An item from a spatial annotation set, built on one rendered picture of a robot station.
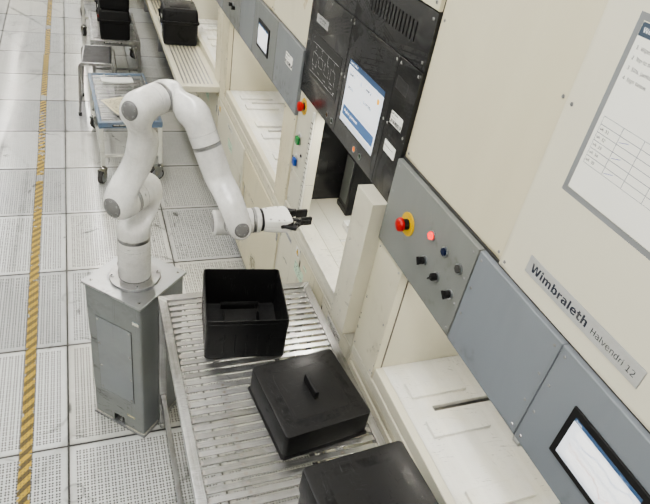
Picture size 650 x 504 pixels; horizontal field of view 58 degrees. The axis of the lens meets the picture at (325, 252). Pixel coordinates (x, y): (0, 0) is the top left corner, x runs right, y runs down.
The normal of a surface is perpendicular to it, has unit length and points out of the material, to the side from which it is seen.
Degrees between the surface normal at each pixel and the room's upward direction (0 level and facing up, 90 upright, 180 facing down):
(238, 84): 90
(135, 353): 90
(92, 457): 0
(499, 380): 90
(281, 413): 0
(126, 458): 0
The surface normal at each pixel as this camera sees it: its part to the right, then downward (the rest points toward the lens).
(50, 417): 0.16, -0.80
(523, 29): -0.93, 0.07
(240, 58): 0.33, 0.59
